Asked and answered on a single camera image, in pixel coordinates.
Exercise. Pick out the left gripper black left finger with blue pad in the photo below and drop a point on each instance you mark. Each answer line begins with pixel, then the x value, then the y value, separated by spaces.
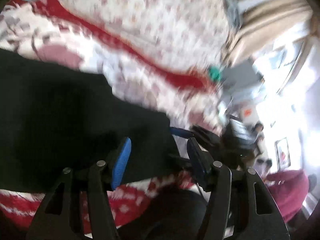
pixel 59 215

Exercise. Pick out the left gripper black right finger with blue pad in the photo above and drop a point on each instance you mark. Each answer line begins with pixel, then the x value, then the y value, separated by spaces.
pixel 237 198

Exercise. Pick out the black pants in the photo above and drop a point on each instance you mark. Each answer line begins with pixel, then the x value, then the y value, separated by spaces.
pixel 54 118

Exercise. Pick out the red white plush blanket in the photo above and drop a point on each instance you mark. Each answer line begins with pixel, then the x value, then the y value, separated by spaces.
pixel 45 31

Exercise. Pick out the beige curtain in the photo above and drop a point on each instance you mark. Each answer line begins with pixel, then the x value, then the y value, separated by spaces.
pixel 262 24

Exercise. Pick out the white floral bed sheet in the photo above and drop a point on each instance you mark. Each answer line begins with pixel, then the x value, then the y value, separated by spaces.
pixel 179 36

